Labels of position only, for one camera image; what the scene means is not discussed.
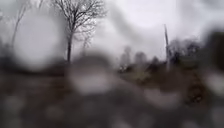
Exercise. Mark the thin bare tree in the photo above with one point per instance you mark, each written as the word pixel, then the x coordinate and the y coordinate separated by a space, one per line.
pixel 16 26

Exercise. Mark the large bare tree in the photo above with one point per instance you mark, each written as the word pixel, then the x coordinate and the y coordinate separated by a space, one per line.
pixel 69 46

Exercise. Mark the pale pole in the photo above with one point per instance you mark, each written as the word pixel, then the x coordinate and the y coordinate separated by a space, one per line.
pixel 166 43

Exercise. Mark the brownish grass bank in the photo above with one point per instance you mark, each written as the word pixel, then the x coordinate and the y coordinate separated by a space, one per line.
pixel 156 78

